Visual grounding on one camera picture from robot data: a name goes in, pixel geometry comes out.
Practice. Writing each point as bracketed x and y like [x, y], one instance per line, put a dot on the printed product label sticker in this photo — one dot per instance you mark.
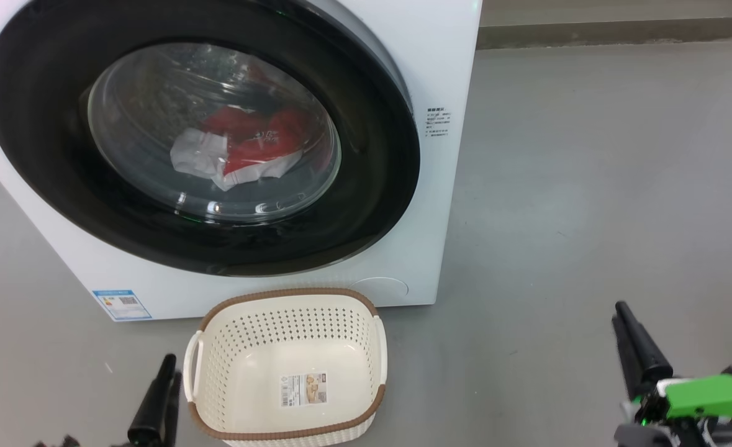
[303, 389]

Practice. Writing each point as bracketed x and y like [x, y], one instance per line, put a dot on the cream perforated basket brown rim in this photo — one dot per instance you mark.
[291, 347]

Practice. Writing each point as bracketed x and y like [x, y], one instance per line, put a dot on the blue energy label sticker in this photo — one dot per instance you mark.
[122, 304]

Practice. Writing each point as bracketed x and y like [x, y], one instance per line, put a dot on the black round glass washer door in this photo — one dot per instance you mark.
[372, 186]

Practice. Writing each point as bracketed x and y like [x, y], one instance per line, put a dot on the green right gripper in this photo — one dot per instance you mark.
[707, 397]

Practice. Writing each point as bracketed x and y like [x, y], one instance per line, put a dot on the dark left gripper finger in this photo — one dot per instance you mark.
[151, 410]
[172, 416]

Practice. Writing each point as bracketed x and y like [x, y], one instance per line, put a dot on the red and white garment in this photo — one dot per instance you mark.
[260, 149]

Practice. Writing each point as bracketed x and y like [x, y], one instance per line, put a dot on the white front-load washing machine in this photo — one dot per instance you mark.
[440, 62]

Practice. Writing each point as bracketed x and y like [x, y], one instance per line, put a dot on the round white filter cover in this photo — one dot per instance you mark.
[379, 287]

